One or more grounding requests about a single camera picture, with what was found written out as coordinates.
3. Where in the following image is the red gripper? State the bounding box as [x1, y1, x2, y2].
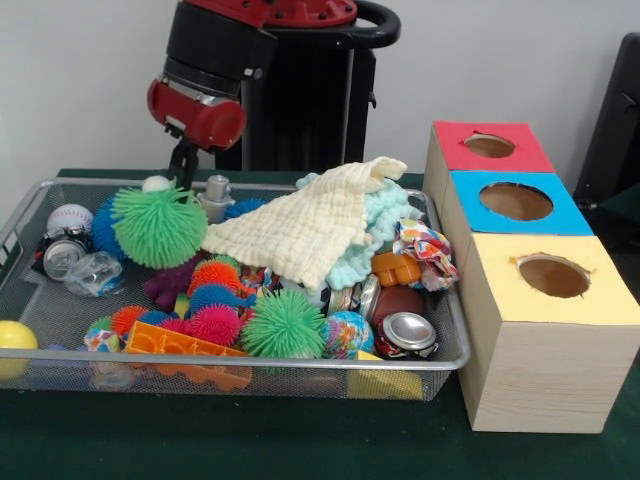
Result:
[147, 74, 247, 191]

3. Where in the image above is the large green fuzzy ball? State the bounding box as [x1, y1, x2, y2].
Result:
[110, 174, 209, 270]

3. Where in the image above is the cream cloth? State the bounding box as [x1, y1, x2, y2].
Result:
[202, 155, 409, 291]

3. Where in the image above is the mint green cloth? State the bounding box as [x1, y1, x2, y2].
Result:
[297, 172, 426, 291]

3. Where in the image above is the shallow mesh bin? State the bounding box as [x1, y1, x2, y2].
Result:
[0, 177, 471, 401]

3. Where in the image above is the wooden box with three holes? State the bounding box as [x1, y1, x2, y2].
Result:
[422, 121, 640, 434]

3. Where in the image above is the grey toy figure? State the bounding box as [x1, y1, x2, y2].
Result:
[196, 174, 236, 224]

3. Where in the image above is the blue spiky ball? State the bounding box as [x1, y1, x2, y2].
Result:
[92, 197, 126, 261]

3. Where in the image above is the white baseball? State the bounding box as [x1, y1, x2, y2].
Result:
[46, 203, 95, 234]

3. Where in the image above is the crushed clear plastic cup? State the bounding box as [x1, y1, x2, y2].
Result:
[63, 250, 124, 297]

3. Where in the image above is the black can with silver end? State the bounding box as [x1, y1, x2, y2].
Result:
[42, 227, 96, 281]

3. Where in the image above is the green fuzzy ball with eyes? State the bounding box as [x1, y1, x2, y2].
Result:
[239, 288, 327, 360]

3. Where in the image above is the yellow ball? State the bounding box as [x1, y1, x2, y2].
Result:
[0, 319, 39, 381]

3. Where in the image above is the crushed can with silver end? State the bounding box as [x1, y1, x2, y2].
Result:
[374, 310, 440, 361]

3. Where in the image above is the black panel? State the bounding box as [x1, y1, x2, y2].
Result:
[573, 32, 640, 201]

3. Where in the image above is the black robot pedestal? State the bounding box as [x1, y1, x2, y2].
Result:
[239, 0, 402, 174]

